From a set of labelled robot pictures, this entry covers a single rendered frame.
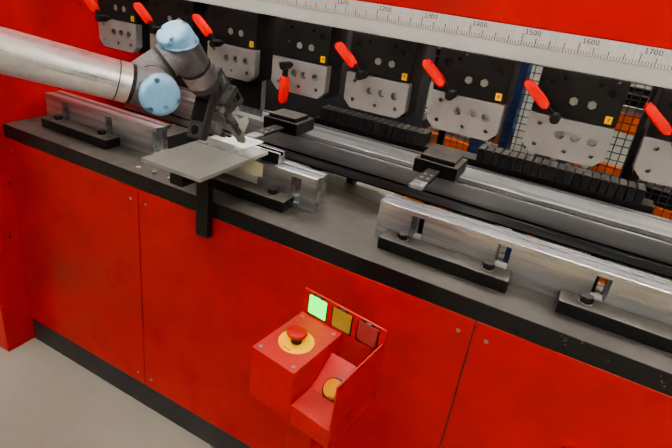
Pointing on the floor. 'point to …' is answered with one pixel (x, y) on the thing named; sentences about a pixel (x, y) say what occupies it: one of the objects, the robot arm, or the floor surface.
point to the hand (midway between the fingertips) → (231, 139)
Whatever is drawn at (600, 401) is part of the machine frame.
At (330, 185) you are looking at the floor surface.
